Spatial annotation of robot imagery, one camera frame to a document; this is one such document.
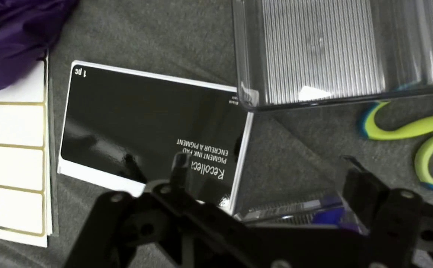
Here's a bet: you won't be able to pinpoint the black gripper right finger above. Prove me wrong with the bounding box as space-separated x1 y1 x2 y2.
341 155 433 268

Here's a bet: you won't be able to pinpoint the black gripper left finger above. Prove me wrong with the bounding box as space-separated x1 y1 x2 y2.
63 150 258 268

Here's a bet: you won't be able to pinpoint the clear plastic organizer tray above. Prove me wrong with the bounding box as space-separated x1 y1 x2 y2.
231 0 433 111

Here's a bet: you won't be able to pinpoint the green blue scissors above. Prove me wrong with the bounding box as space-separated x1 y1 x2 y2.
357 98 433 195

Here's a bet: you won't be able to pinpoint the black card package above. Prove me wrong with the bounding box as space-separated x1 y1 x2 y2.
57 59 256 216

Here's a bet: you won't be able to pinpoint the small clear box with tags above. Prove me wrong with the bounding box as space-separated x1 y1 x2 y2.
235 192 371 235

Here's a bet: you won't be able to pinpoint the white label sheet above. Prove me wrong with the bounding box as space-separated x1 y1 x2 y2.
0 49 55 250

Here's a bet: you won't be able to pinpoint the gray table cloth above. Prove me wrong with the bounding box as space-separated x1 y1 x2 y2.
0 0 433 268

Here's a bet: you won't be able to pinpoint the purple cloth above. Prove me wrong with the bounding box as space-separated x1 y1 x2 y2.
0 0 81 94

